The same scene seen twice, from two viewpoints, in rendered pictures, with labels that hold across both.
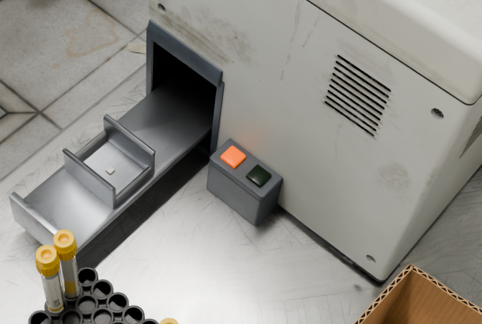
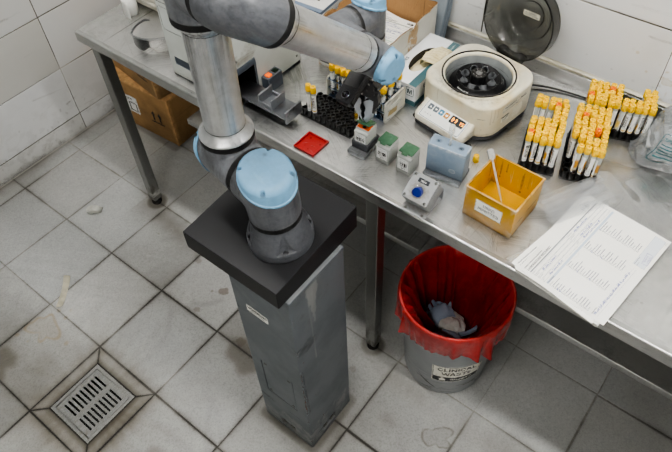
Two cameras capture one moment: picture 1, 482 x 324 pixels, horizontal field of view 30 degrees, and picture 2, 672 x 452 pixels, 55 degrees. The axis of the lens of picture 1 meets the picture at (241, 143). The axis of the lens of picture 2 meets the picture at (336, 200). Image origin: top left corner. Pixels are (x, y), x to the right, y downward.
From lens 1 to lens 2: 154 cm
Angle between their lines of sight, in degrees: 48
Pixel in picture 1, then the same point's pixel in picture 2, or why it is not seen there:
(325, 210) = (285, 59)
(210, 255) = (293, 91)
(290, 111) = not seen: hidden behind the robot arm
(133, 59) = (68, 304)
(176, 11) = (239, 57)
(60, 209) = (286, 109)
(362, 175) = not seen: hidden behind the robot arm
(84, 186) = (277, 106)
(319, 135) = not seen: hidden behind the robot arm
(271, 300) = (306, 79)
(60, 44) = (48, 343)
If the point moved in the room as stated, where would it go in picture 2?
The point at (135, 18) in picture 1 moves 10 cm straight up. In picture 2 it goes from (36, 306) to (25, 292)
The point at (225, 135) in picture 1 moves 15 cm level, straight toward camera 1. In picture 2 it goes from (260, 77) to (312, 78)
